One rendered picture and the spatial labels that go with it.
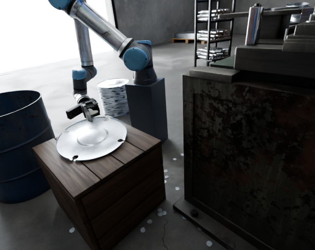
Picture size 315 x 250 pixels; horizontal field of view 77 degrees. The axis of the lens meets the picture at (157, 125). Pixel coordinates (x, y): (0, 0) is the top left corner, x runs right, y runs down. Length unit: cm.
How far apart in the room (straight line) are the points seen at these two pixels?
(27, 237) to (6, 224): 15
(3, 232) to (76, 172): 57
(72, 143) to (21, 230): 49
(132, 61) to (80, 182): 60
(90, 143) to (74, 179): 18
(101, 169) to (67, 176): 11
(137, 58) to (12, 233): 98
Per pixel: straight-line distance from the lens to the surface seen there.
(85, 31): 125
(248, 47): 59
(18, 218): 124
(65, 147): 87
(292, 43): 53
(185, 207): 97
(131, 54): 100
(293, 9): 72
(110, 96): 181
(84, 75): 118
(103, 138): 84
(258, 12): 62
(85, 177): 71
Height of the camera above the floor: 80
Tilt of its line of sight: 29 degrees down
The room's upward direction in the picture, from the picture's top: 5 degrees counter-clockwise
